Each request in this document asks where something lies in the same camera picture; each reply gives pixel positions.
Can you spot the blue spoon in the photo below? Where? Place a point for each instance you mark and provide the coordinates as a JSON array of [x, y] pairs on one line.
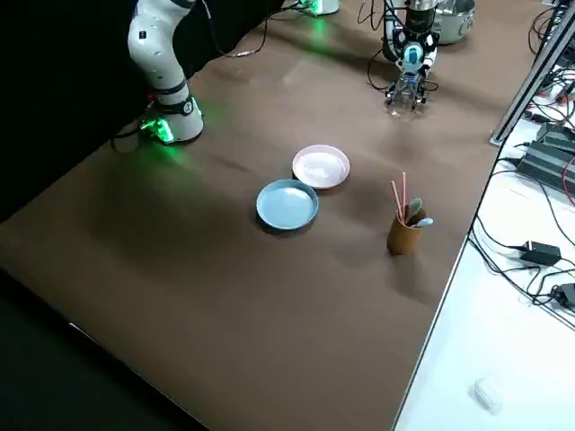
[[424, 222]]

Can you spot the steel pot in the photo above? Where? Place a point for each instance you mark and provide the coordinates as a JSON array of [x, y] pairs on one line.
[[453, 22]]

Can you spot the black power brick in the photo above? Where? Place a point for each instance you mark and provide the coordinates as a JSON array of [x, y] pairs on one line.
[[545, 166], [557, 134]]

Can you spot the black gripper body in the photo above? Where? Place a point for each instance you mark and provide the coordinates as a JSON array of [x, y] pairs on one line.
[[421, 22]]

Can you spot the clear glass jar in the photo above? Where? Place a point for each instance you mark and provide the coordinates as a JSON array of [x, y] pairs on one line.
[[404, 110]]

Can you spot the blue plate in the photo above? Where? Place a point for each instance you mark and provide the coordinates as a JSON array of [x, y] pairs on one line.
[[287, 204]]

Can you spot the aluminium frame post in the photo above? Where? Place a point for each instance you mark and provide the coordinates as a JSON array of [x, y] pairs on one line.
[[521, 94]]

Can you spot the grey-green spoon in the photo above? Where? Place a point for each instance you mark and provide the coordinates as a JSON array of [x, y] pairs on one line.
[[414, 208]]

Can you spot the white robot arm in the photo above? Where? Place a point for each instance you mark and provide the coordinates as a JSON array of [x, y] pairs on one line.
[[321, 4], [157, 58]]

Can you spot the pink plate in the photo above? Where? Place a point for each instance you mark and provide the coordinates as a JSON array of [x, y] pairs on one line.
[[321, 166]]

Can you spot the brown cup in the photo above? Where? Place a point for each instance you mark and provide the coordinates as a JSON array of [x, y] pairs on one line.
[[404, 238]]

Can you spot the black power adapter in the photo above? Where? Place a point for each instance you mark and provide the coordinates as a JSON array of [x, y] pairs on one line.
[[541, 252], [567, 294]]

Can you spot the pink chopstick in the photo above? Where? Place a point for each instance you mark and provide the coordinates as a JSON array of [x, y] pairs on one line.
[[404, 193], [395, 199]]

